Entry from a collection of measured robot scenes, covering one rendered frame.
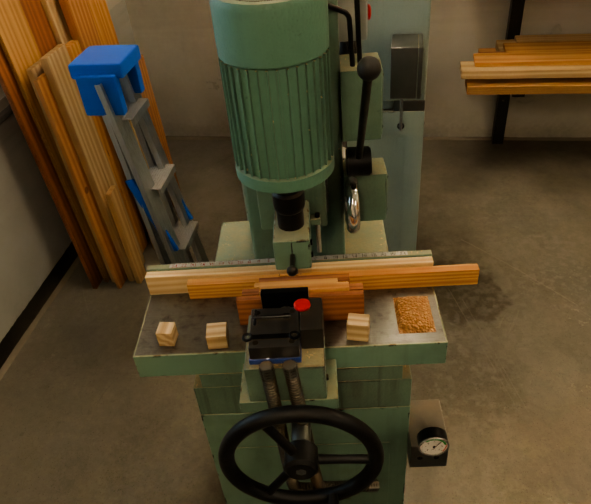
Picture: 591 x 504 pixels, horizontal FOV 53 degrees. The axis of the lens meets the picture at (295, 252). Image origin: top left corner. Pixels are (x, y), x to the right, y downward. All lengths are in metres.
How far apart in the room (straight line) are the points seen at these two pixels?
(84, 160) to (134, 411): 0.98
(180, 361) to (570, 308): 1.81
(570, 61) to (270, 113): 2.32
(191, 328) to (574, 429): 1.43
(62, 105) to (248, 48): 1.58
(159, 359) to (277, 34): 0.64
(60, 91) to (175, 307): 1.31
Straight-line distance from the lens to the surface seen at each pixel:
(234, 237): 1.60
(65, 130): 2.47
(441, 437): 1.29
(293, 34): 0.90
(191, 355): 1.17
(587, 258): 2.91
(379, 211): 1.33
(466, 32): 3.46
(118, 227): 2.63
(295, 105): 0.94
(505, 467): 2.10
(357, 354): 1.16
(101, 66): 1.83
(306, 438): 1.11
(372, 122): 1.24
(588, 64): 3.15
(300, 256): 1.13
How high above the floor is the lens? 1.74
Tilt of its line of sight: 38 degrees down
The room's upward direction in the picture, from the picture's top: 6 degrees counter-clockwise
